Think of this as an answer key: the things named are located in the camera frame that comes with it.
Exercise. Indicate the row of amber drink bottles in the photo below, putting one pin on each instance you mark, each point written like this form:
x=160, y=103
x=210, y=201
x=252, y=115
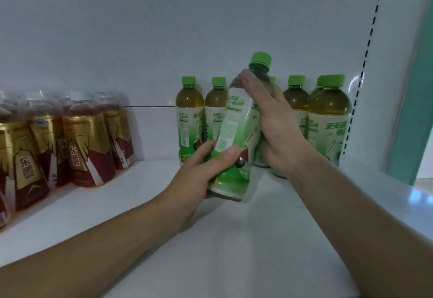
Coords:
x=81, y=152

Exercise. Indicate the person's left hand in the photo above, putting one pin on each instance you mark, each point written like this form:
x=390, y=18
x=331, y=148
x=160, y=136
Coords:
x=189, y=186

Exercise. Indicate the person's right hand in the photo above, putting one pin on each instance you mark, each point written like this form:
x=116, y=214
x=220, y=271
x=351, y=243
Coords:
x=284, y=135

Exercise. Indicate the white metal shelf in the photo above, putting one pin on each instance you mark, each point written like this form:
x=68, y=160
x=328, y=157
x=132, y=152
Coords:
x=169, y=30

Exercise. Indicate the green tea bottle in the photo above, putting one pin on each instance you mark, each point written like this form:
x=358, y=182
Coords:
x=237, y=125
x=189, y=118
x=216, y=108

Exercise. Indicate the row of green-capped bottles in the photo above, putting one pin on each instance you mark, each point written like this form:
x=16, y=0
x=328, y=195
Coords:
x=331, y=118

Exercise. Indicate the person's left forearm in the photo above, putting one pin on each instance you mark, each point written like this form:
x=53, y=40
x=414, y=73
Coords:
x=81, y=254

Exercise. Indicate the person's right forearm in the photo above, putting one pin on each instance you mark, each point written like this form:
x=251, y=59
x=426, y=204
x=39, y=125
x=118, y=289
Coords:
x=372, y=227

